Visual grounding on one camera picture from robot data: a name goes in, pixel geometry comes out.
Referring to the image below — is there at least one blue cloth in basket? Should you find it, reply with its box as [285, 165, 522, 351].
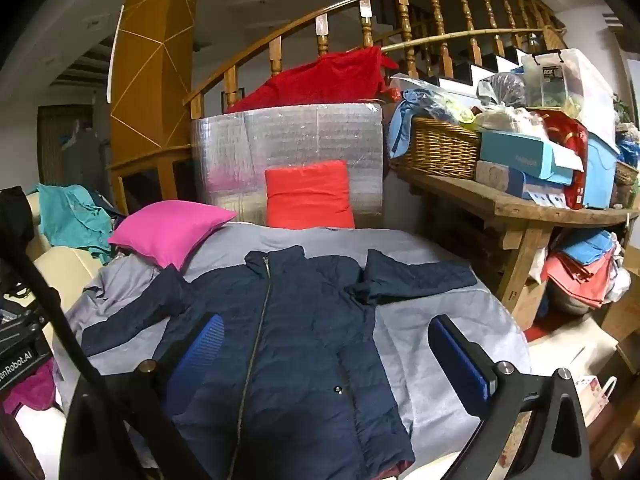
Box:
[387, 89, 473, 161]

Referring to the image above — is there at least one red bag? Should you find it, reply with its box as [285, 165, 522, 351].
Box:
[542, 112, 591, 210]

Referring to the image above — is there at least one navy puffer jacket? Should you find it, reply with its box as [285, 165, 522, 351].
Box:
[80, 245, 478, 480]

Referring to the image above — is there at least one cream sofa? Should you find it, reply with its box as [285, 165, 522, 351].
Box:
[25, 192, 106, 361]

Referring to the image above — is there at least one blue plastic bin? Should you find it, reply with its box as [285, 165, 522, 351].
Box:
[582, 132, 621, 210]

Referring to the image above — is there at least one blue folded cloth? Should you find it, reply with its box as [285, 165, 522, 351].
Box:
[557, 232, 616, 266]

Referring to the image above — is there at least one light blue cardboard box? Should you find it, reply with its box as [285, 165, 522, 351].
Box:
[477, 130, 583, 186]

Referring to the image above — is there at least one plastic bag with dark contents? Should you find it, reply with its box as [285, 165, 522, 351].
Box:
[477, 72, 528, 111]

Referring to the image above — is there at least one red blanket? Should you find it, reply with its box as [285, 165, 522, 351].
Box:
[225, 46, 401, 113]

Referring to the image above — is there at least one grey bedsheet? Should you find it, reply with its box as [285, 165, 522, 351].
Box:
[52, 222, 531, 480]

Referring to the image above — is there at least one small wicker basket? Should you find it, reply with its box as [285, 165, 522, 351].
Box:
[614, 160, 640, 186]

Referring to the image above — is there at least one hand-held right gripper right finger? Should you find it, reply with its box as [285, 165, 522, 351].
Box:
[427, 315, 593, 480]

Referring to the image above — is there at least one black cloth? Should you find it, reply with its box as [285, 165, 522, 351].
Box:
[0, 186, 32, 261]

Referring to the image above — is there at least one white paper bag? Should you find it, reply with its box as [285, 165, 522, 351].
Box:
[570, 375, 618, 431]

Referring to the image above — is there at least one orange-yellow column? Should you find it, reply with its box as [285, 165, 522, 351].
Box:
[107, 0, 206, 211]

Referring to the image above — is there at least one white and blue box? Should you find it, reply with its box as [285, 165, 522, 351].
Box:
[475, 160, 568, 208]

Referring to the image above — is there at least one black cable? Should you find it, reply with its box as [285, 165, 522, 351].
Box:
[10, 235, 108, 386]

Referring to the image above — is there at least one dark wooden door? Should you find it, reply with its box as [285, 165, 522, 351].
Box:
[37, 105, 111, 191]

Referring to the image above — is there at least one pink pillow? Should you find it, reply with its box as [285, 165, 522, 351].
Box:
[107, 200, 238, 271]

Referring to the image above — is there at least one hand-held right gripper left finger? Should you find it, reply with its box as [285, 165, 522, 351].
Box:
[65, 312, 226, 480]

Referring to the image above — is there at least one coral cloth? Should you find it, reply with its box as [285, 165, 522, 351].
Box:
[542, 250, 616, 308]

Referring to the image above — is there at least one wooden table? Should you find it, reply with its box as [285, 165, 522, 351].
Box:
[392, 165, 640, 331]

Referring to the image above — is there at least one clear plastic storage box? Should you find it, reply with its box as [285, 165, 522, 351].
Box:
[522, 49, 621, 153]

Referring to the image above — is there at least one wooden stair railing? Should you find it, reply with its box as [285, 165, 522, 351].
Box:
[182, 0, 568, 121]

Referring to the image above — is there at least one teal cloth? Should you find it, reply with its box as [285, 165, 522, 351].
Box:
[37, 183, 116, 263]

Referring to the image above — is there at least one red-orange pillow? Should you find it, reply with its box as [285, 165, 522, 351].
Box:
[264, 160, 356, 231]

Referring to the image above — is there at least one magenta cloth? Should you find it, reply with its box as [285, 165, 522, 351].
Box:
[2, 357, 58, 416]

